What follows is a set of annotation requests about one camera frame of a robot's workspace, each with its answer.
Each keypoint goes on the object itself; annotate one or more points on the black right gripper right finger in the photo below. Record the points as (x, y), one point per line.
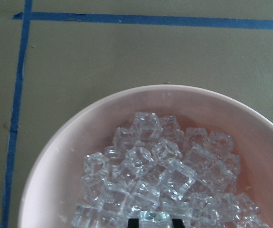
(177, 223)

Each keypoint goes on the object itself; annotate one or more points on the pink plastic bowl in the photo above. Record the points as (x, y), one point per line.
(53, 188)

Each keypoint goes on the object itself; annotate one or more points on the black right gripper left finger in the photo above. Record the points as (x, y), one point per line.
(133, 223)

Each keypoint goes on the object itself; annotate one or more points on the clear ice cube pile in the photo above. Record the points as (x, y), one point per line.
(155, 166)

